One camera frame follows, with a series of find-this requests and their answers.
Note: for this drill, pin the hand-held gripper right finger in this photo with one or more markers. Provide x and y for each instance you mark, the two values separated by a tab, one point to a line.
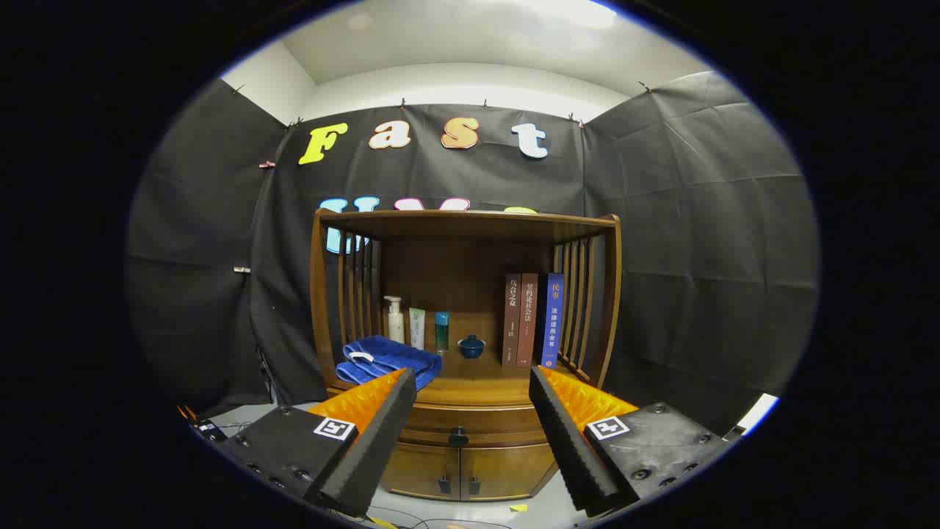
569	448

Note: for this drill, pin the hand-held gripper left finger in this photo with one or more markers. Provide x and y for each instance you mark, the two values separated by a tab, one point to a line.
374	455

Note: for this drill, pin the brown wooden drawer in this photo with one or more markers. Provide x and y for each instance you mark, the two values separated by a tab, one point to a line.
477	422

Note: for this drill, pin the wooden cabinet door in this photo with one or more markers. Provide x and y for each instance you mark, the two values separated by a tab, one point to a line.
503	470
422	470

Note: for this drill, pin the wooden countertop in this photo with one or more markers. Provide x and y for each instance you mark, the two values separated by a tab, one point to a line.
477	375

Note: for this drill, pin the brown wooden cabinet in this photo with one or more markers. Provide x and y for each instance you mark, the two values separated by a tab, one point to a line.
455	253

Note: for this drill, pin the blue folded towel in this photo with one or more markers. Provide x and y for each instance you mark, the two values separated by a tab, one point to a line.
382	356

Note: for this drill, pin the blue book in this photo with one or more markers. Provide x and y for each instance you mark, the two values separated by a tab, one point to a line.
552	323

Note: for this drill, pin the reddish brown book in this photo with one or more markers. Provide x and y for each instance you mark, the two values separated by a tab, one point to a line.
526	323

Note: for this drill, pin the white pump bottle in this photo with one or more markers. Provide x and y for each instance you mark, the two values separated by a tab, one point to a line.
396	323

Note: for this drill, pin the white green tube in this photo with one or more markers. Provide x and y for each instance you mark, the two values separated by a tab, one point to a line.
417	327

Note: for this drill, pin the dark brown book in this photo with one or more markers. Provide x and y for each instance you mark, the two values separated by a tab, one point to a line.
511	323

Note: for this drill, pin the teal bottle blue cap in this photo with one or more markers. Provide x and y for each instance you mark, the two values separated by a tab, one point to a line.
441	334

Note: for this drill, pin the dark blue lidded cup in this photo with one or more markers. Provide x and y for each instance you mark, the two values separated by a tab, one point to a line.
471	347

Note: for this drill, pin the black electronic device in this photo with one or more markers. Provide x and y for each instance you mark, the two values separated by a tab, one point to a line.
209	430

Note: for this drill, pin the white panel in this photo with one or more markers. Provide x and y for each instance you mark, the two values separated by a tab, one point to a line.
760	411

